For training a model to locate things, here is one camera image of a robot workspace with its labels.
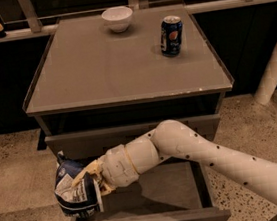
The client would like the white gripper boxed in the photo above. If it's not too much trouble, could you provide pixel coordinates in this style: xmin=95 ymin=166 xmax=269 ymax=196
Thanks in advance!
xmin=71 ymin=145 xmax=139 ymax=197

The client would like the blue chip bag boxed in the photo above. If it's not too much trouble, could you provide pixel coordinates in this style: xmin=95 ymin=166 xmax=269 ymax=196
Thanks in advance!
xmin=54 ymin=151 xmax=100 ymax=219

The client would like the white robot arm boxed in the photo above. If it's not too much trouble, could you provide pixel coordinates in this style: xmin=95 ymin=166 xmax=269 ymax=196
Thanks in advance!
xmin=72 ymin=120 xmax=277 ymax=205

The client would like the grey top drawer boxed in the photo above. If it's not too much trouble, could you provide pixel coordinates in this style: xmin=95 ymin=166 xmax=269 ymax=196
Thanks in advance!
xmin=45 ymin=114 xmax=220 ymax=160

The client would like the grey open middle drawer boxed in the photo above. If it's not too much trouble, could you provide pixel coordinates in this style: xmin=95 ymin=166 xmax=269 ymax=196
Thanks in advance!
xmin=72 ymin=159 xmax=231 ymax=221

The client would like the grey wooden drawer cabinet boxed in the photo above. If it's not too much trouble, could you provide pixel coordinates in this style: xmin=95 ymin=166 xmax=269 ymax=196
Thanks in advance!
xmin=12 ymin=0 xmax=244 ymax=184

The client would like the blue pepsi can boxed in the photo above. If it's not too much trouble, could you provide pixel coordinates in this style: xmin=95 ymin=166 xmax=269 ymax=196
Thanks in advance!
xmin=160 ymin=15 xmax=183 ymax=56

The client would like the white ceramic bowl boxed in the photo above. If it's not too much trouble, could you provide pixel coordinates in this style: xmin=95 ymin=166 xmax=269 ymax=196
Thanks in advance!
xmin=102 ymin=6 xmax=133 ymax=33

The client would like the metal window railing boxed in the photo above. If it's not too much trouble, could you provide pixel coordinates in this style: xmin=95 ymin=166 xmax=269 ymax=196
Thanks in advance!
xmin=0 ymin=0 xmax=277 ymax=44

